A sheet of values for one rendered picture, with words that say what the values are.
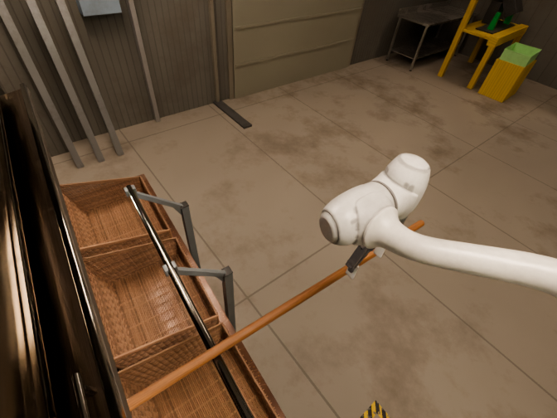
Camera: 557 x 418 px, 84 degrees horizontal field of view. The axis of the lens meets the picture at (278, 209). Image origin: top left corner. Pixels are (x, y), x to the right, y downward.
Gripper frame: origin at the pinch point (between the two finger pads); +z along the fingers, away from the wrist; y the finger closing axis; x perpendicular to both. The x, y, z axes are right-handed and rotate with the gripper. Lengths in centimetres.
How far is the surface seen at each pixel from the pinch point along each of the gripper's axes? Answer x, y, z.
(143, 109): 341, 34, 117
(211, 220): 152, 18, 134
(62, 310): 32, -77, -8
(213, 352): 9, -51, 12
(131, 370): 36, -76, 53
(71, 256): 44, -71, -11
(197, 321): 21, -50, 15
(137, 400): 10, -73, 12
